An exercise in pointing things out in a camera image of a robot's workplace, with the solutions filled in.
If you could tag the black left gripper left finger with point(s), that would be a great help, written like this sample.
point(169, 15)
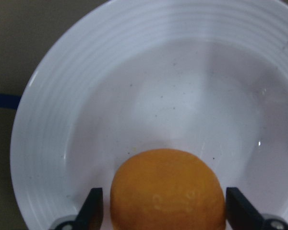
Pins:
point(90, 216)

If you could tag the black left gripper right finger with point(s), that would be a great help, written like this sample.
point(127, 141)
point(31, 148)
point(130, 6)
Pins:
point(242, 215)

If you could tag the orange fruit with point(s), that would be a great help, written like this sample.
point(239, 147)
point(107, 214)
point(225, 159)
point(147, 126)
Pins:
point(166, 189)

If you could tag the white round plate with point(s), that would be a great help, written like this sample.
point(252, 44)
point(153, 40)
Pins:
point(209, 77)

